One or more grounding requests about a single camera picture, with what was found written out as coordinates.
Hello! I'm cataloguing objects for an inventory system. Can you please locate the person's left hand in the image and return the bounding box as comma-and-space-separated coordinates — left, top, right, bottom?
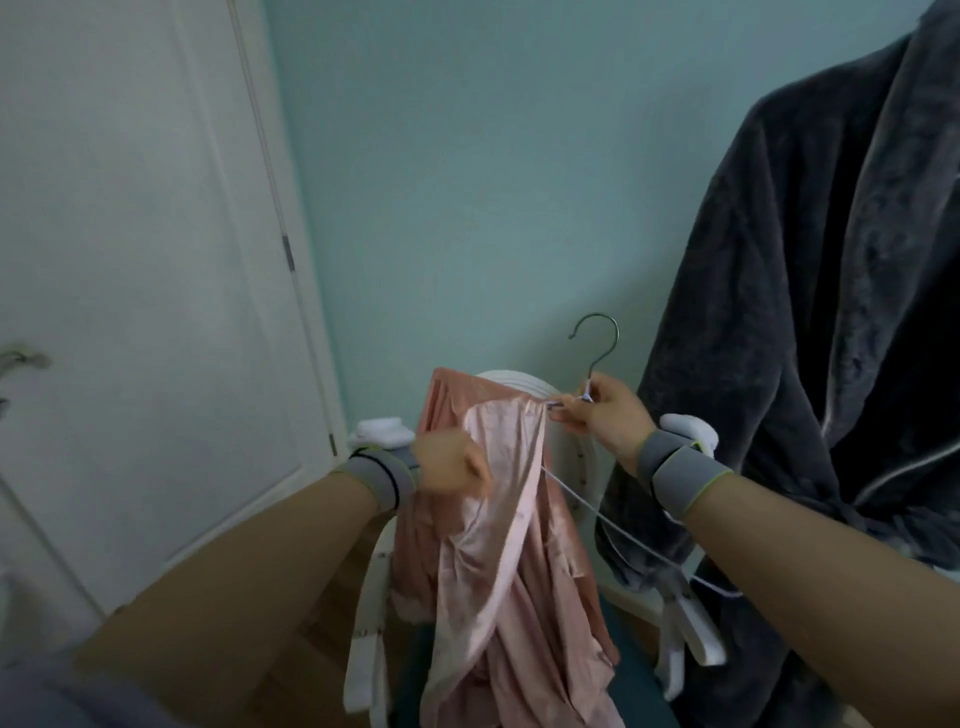
411, 429, 495, 498

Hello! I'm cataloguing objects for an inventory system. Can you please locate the person's right hand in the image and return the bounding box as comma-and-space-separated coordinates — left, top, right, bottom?
545, 372, 659, 481

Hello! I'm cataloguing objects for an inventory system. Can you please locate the white hanger with metal hook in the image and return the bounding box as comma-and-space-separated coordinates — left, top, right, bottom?
539, 312, 744, 600

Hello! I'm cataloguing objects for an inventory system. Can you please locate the pink satin garment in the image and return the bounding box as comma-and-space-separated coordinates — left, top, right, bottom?
389, 366, 625, 728

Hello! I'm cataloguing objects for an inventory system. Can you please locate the person's left forearm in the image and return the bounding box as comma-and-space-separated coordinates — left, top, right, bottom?
73, 469, 380, 728

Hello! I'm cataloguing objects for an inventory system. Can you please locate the person's right forearm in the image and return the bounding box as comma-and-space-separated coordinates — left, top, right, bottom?
684, 472, 960, 728

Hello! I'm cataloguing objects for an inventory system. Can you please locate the grey wristband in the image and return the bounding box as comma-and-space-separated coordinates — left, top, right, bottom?
333, 444, 421, 516
636, 427, 736, 523

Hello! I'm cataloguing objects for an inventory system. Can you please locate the white wrist tracker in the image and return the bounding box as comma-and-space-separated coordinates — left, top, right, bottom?
348, 417, 418, 453
659, 413, 720, 460

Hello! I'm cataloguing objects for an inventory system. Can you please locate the white chair with teal seat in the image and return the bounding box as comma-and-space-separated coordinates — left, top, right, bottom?
342, 369, 730, 728

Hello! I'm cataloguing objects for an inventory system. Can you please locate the dark grey fleece bathrobe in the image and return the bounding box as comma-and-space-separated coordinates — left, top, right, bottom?
595, 0, 960, 728

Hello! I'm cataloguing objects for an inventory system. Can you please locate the white door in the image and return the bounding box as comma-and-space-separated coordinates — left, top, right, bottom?
0, 0, 336, 655

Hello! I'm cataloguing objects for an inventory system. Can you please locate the grey sleeve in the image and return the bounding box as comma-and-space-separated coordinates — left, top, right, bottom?
0, 648, 183, 728

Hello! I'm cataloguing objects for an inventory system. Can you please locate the white door frame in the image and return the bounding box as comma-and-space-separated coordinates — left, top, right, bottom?
227, 0, 351, 460

